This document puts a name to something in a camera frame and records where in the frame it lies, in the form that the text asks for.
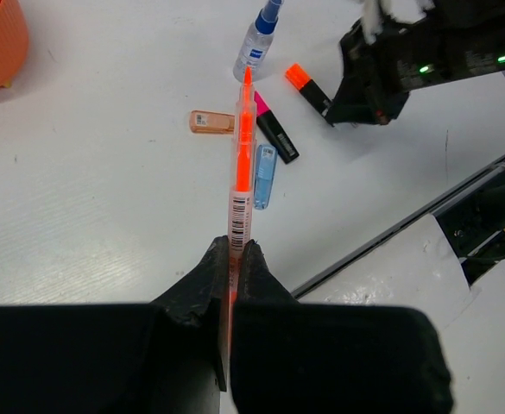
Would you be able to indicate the clear orange pen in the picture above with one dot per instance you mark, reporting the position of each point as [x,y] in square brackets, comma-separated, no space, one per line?
[241,179]

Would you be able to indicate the orange black highlighter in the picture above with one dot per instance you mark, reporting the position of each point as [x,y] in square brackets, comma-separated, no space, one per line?
[308,89]

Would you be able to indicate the pink black highlighter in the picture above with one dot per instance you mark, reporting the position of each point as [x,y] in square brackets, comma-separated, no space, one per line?
[274,132]

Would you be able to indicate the clear spray bottle blue cap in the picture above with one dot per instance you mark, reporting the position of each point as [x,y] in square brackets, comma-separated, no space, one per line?
[258,40]

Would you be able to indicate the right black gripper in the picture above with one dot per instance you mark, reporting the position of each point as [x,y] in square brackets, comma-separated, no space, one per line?
[373,89]

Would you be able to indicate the translucent blue correction tape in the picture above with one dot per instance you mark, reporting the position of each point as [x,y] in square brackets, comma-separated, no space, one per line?
[266,158]

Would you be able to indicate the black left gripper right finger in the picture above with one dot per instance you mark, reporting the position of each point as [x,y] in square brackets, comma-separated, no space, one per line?
[289,357]

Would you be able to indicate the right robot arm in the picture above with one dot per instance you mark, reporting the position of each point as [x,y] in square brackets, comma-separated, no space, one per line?
[461,39]

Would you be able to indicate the silver taped plate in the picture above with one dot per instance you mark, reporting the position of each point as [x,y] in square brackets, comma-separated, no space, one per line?
[417,267]

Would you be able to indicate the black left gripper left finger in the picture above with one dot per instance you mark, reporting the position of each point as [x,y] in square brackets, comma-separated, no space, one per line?
[163,356]

